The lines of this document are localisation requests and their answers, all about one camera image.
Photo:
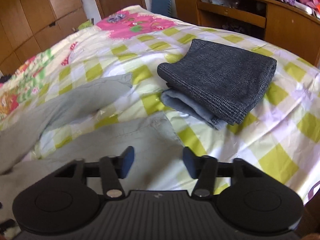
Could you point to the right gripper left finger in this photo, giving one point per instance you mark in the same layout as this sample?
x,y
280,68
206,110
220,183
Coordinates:
x,y
112,169

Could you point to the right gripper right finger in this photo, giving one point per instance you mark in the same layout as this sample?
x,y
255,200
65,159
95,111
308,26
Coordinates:
x,y
204,170

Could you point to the grey-green pants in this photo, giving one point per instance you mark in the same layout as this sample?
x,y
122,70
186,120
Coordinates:
x,y
158,149

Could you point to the colourful checked bed quilt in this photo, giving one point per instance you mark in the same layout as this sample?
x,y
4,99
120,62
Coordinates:
x,y
159,85

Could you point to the folded dark grey pants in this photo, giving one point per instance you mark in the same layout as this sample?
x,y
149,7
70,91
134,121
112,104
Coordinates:
x,y
216,83

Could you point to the wooden sideboard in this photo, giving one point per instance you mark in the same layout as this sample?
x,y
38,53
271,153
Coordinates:
x,y
280,24

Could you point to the blue foam mat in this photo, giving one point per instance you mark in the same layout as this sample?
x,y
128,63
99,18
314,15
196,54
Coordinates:
x,y
162,7

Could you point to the wooden wardrobe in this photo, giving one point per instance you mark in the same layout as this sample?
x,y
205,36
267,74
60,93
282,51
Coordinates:
x,y
29,27

